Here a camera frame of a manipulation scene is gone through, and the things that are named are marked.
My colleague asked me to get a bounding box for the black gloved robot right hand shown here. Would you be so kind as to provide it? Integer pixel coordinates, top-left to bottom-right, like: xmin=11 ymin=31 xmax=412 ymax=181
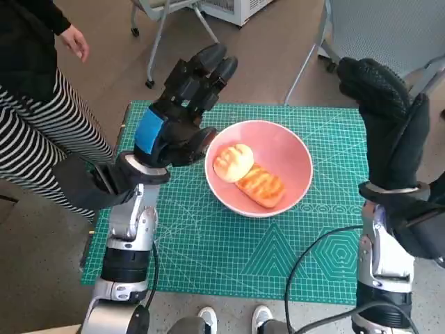
xmin=337 ymin=57 xmax=430 ymax=193

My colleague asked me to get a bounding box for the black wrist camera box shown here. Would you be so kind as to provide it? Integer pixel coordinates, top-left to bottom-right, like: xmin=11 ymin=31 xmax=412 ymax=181
xmin=51 ymin=154 xmax=136 ymax=212
xmin=392 ymin=180 xmax=445 ymax=260

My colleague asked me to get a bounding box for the round toy bread bun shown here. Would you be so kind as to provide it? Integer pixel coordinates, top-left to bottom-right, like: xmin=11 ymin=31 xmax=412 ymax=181
xmin=213 ymin=143 xmax=254 ymax=184

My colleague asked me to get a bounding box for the person in striped clothing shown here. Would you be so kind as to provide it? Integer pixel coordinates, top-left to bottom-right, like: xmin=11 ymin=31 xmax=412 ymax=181
xmin=0 ymin=0 xmax=115 ymax=223

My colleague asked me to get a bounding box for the oblong striped toy bread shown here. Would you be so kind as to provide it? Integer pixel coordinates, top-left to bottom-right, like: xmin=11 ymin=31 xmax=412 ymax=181
xmin=235 ymin=164 xmax=286 ymax=209

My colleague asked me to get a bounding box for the green cutting mat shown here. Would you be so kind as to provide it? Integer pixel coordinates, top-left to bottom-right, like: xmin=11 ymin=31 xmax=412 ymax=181
xmin=80 ymin=100 xmax=370 ymax=306

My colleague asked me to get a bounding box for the dark grey knee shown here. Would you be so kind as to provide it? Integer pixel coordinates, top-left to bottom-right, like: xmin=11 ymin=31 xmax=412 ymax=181
xmin=168 ymin=316 xmax=209 ymax=334
xmin=260 ymin=319 xmax=298 ymax=334

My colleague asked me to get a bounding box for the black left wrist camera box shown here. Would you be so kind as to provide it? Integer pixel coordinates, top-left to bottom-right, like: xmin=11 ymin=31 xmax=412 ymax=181
xmin=51 ymin=154 xmax=136 ymax=212

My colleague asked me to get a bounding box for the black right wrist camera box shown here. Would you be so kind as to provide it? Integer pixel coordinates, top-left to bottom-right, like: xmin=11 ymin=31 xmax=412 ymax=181
xmin=392 ymin=180 xmax=445 ymax=260

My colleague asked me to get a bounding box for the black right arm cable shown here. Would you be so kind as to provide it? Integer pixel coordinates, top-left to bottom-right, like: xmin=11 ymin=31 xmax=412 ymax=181
xmin=284 ymin=225 xmax=411 ymax=334

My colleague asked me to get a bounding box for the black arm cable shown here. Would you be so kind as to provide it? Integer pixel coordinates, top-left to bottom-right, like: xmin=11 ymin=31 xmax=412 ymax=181
xmin=284 ymin=225 xmax=411 ymax=334
xmin=144 ymin=239 xmax=160 ymax=310

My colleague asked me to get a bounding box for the pink bowl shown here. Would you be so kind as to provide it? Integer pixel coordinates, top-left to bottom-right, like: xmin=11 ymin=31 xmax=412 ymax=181
xmin=204 ymin=120 xmax=314 ymax=218

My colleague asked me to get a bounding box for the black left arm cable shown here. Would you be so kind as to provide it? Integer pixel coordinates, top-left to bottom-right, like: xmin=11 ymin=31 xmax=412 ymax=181
xmin=144 ymin=239 xmax=160 ymax=310

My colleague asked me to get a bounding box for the white sneaker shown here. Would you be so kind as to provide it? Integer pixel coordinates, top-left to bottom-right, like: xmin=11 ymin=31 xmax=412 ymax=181
xmin=197 ymin=305 xmax=218 ymax=334
xmin=252 ymin=305 xmax=274 ymax=334

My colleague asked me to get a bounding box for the grey chair with casters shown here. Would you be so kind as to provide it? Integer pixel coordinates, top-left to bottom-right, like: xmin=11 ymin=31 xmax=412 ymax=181
xmin=130 ymin=0 xmax=227 ymax=90

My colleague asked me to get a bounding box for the white appliance cabinet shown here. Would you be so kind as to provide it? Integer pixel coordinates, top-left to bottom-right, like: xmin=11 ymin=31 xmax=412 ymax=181
xmin=203 ymin=0 xmax=274 ymax=28

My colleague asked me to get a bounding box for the bare black robot left hand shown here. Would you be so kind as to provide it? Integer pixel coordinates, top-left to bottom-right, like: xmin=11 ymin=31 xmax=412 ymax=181
xmin=131 ymin=44 xmax=239 ymax=168

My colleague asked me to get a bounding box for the grey mesh seat chair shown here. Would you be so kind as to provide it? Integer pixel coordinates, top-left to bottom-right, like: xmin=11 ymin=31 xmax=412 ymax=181
xmin=284 ymin=0 xmax=445 ymax=105

